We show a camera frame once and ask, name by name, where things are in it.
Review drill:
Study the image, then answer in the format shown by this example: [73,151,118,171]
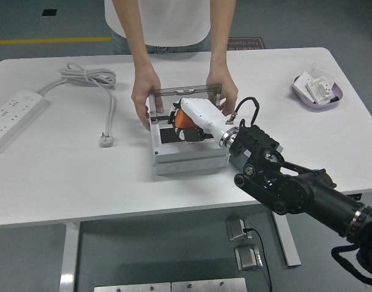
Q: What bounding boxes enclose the metal base plate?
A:
[93,282,172,292]
[171,277,247,292]

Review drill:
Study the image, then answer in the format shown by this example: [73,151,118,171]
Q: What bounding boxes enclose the black floor cable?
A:
[243,227,273,292]

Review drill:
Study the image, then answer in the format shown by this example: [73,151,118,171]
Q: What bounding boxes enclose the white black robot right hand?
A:
[166,97,233,144]

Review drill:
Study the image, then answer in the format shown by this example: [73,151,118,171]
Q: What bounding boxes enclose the grey plastic enclosure box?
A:
[149,117,231,176]

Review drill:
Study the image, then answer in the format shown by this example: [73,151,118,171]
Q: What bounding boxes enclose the white power strip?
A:
[0,89,43,154]

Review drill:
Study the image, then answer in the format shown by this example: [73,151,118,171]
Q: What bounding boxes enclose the person's right hand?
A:
[131,68,165,132]

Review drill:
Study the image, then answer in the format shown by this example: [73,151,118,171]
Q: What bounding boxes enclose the smoky transparent box lid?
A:
[148,82,223,121]

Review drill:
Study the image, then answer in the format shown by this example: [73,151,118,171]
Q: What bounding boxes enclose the metal floor socket box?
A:
[225,215,250,243]
[234,245,264,272]

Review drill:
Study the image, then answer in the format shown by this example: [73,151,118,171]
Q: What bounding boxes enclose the person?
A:
[104,0,237,55]

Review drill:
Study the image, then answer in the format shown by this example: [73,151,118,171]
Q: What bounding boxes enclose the person's left hand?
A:
[205,69,239,117]

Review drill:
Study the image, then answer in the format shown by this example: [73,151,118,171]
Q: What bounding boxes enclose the grey cube battery holder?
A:
[228,143,286,173]

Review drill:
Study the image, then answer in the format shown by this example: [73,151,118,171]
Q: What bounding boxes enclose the white power cable with plug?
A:
[36,61,118,148]

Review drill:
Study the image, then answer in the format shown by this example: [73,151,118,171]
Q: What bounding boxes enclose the white square plate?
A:
[292,71,317,103]

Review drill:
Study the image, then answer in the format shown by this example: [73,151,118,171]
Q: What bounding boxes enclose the yellow floor tape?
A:
[0,36,111,46]

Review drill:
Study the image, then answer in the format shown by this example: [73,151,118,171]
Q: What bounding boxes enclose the clear square cover plate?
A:
[309,63,337,83]

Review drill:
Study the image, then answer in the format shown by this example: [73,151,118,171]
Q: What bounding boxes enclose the purple plastic tray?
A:
[293,74,346,113]

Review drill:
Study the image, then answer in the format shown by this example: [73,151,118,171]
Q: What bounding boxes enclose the orange cylindrical battery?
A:
[174,108,196,129]

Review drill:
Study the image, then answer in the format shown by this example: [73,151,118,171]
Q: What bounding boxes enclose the white socket module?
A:
[305,75,334,105]

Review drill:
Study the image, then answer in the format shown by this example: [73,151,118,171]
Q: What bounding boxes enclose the dark floor sign mat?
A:
[227,36,267,51]

